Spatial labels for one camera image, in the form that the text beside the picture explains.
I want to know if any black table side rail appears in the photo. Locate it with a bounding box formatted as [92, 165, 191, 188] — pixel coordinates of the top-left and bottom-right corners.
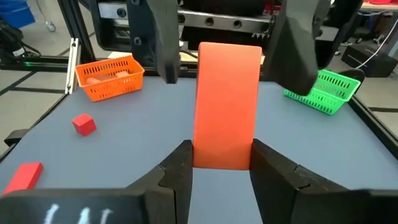
[347, 93, 398, 150]

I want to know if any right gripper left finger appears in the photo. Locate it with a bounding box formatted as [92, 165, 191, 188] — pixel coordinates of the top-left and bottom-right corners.
[0, 139, 194, 224]

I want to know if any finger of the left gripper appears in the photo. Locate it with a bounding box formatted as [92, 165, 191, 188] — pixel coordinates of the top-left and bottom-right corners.
[127, 0, 182, 85]
[263, 0, 331, 96]

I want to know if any silver angle bracket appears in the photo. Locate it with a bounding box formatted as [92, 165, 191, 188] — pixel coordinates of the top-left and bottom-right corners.
[64, 37, 83, 95]

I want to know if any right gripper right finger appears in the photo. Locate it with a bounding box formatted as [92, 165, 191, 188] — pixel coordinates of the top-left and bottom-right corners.
[249, 138, 398, 224]

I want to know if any orange rectangular block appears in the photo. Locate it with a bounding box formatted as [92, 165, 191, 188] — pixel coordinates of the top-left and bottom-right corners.
[192, 41, 263, 171]

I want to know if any black frame base rail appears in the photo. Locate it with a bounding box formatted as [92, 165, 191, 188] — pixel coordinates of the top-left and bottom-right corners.
[0, 55, 71, 72]

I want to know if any black floor case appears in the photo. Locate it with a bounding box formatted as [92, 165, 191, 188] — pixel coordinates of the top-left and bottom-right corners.
[340, 45, 398, 78]

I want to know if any black edge bracket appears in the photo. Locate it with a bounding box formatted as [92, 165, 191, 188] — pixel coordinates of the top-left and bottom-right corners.
[3, 128, 31, 147]

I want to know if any red cube block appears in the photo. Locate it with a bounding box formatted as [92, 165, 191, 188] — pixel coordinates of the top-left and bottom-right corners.
[72, 113, 98, 137]

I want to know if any red rectangular block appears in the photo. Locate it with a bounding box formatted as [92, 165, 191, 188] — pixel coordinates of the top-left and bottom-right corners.
[1, 161, 44, 196]

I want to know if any green plastic basket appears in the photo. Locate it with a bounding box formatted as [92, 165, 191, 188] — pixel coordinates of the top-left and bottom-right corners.
[282, 68, 362, 116]

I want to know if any orange plastic basket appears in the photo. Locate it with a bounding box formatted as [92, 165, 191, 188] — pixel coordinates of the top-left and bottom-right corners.
[74, 54, 146, 103]

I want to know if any white cable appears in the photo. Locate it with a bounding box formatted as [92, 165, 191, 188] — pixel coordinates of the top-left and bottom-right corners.
[356, 26, 398, 70]

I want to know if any blue plastic bin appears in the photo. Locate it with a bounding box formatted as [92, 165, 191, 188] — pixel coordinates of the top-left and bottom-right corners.
[0, 0, 36, 29]

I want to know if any black frame post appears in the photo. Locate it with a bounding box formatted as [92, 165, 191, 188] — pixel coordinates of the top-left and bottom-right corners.
[57, 0, 98, 65]

